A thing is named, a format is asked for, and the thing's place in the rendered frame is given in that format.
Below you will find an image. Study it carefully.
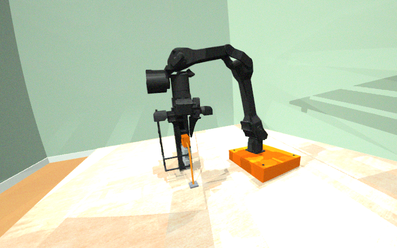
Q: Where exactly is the orange power cord with plug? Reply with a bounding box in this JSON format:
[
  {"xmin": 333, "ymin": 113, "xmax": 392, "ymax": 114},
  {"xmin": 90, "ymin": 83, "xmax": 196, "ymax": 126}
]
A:
[{"xmin": 180, "ymin": 132, "xmax": 194, "ymax": 184}]

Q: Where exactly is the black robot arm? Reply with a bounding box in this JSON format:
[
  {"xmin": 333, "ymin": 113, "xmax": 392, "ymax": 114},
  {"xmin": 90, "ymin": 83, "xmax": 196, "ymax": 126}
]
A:
[{"xmin": 146, "ymin": 44, "xmax": 268, "ymax": 154}]

